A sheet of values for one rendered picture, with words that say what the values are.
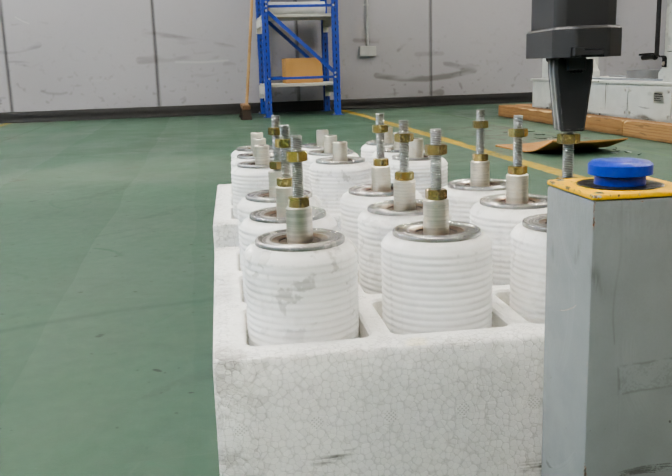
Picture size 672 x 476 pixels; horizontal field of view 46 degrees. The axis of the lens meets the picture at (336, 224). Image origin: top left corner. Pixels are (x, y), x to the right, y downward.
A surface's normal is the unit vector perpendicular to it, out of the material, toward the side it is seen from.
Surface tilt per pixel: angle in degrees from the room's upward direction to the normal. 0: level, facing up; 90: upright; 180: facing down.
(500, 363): 90
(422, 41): 90
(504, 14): 90
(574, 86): 90
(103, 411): 0
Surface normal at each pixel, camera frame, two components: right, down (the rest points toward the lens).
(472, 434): 0.15, 0.19
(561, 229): -0.99, 0.06
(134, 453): -0.03, -0.98
